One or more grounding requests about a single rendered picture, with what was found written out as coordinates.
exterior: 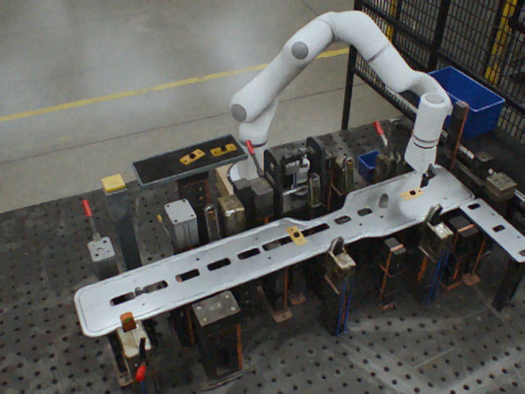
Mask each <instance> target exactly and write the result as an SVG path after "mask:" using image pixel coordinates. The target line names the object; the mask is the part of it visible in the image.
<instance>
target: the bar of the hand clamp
mask: <svg viewBox="0 0 525 394"><path fill-rule="evenodd" d="M403 127H404V125H403V124H402V123H400V119H399V118H393V119H390V120H388V127H387V141H386V156H388V157H389V158H390V165H391V159H392V153H393V155H394V157H395V160H393V161H394V162H395V163H397V162H398V150H399V132H400V131H401V130H402V129H403Z"/></svg>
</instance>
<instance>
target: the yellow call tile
mask: <svg viewBox="0 0 525 394"><path fill-rule="evenodd" d="M102 181H103V184H104V187H105V189H106V192H111V190H116V189H120V188H122V187H125V183H124V181H123V180H122V178H121V175H120V174H119V175H115V176H110V177H107V178H104V179H102Z"/></svg>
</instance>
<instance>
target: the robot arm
mask: <svg viewBox="0 0 525 394"><path fill-rule="evenodd" d="M339 41H343V42H345V43H347V44H351V45H353V46H355V47H356V49H357V50H358V51H359V52H360V54H361V55H362V56H363V58H364V59H365V60H366V62H367V63H368V64H369V65H370V67H371V68H372V69H373V70H374V71H375V72H376V73H377V74H378V76H379V77H380V78H381V80H382V81H383V82H384V83H385V85H386V86H387V87H388V89H389V90H390V91H393V92H395V93H401V92H404V91H405V90H409V91H411V92H413V93H415V94H416V95H418V96H419V97H420V98H421V101H420V104H419V109H418V115H417V119H416V123H415V127H414V132H413V137H412V139H410V141H409V143H408V146H404V147H403V150H404V162H405V164H404V170H403V173H406V172H408V171H411V170H412V167H414V168H415V169H416V170H417V171H418V173H420V174H422V179H421V183H420V188H423V187H425V186H427V185H428V182H429V180H430V179H432V178H435V177H436V176H437V173H436V169H435V168H434V167H433V164H435V163H434V161H436V145H437V144H438V141H439V138H440V135H441V130H442V126H443V122H444V120H445V118H446V116H447V115H448V113H449V112H450V109H451V102H450V98H449V96H448V95H447V93H446V92H445V91H444V90H443V89H442V88H441V87H440V86H439V85H438V84H437V83H436V81H435V80H434V79H433V78H432V77H431V76H429V75H428V74H425V73H422V72H419V71H413V70H411V69H410V68H409V67H408V65H407V64H406V63H405V61H404V59H403V58H402V57H401V56H400V55H399V53H398V52H397V50H395V49H394V48H393V46H392V45H391V44H390V42H389V41H388V40H387V37H386V36H385V35H384V34H383V33H382V32H381V30H380V29H379V27H378V26H377V25H376V23H374V22H373V21H372V20H371V19H370V18H369V17H368V15H367V14H365V13H364V12H361V11H344V12H333V11H330V12H328V13H325V14H322V15H320V16H318V17H317V18H315V19H314V20H312V22H311V23H309V24H308V25H306V26H305V27H304V28H302V29H301V30H299V31H298V32H297V33H296V34H295V35H294V36H293V37H292V38H291V39H290V40H289V41H288V42H287V43H286V44H285V45H284V47H283V49H282V50H281V52H280V53H279V54H278V55H277V56H276V57H275V59H274V60H273V61H272V62H271V63H270V64H269V65H268V66H267V67H266V68H264V69H263V70H262V72H261V73H260V74H259V75H258V76H256V77H255V78H254V79H253V80H252V81H250V82H249V83H248V84H247V85H246V86H244V87H243V88H242V89H241V90H239V91H238V92H237V94H235V96H234V97H233V98H232V100H231V103H230V111H231V115H232V116H233V118H234V119H235V120H236V121H238V122H240V125H239V129H238V141H239V142H240V144H241V145H242V147H243V148H244V150H245V151H247V152H248V155H249V159H245V160H242V161H239V162H238V163H237V164H235V165H234V166H233V167H232V169H231V180H232V181H236V180H239V179H241V178H247V180H248V181H249V180H252V179H254V178H258V174H257V168H256V166H255V163H254V161H253V158H252V156H250V153H249V150H248V147H247V145H245V142H246V140H250V141H251V143H252V146H253V149H254V151H255V153H256V154H255V157H256V159H257V161H258V164H259V166H260V168H261V169H262V170H263V151H264V149H268V136H269V127H270V125H271V123H272V119H273V117H274V115H275V112H276V108H277V104H278V100H279V93H280V92H281V91H282V90H283V89H284V88H286V87H287V86H288V85H289V84H290V83H291V82H292V81H293V80H294V79H295V78H296V77H297V76H298V75H299V74H300V73H301V72H302V71H303V69H304V68H305V67H307V66H308V65H309V64H310V63H311V62H312V61H313V60H314V59H315V58H316V57H317V56H318V55H320V54H321V53H322V52H323V51H324V50H326V49H327V48H329V47H330V45H331V44H333V43H336V42H339ZM426 172H427V176H426V174H425V173H426Z"/></svg>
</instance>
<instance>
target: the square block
mask: <svg viewBox="0 0 525 394"><path fill-rule="evenodd" d="M516 185H517V184H516V183H515V182H514V181H512V180H511V179H510V178H509V177H507V176H506V175H505V174H504V173H503V172H502V173H499V174H496V175H494V176H489V177H487V178H486V180H485V183H484V185H483V187H482V195H481V197H480V199H482V200H483V201H484V202H486V203H487V204H488V205H489V206H491V207H492V208H493V209H494V210H495V211H496V212H497V213H499V215H500V216H501V217H502V218H504V216H505V212H506V209H507V208H508V205H509V201H510V200H511V198H512V197H513V196H514V192H515V187H516ZM492 229H493V230H494V231H499V229H500V225H499V226H497V227H493V228H492ZM493 245H494V242H493V241H491V240H490V239H489V238H486V240H485V243H484V245H483V247H482V251H481V253H480V256H479V259H482V257H485V256H487V255H489V254H491V252H490V251H489V250H490V249H492V247H493ZM479 259H478V260H479Z"/></svg>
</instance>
